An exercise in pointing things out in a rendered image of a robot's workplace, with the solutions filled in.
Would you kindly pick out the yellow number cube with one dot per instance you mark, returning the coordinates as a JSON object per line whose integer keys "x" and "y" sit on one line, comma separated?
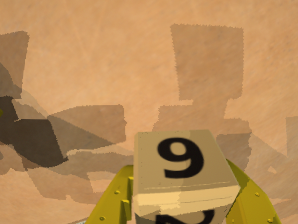
{"x": 181, "y": 177}

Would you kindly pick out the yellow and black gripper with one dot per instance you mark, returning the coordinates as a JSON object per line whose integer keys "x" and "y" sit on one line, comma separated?
{"x": 251, "y": 205}

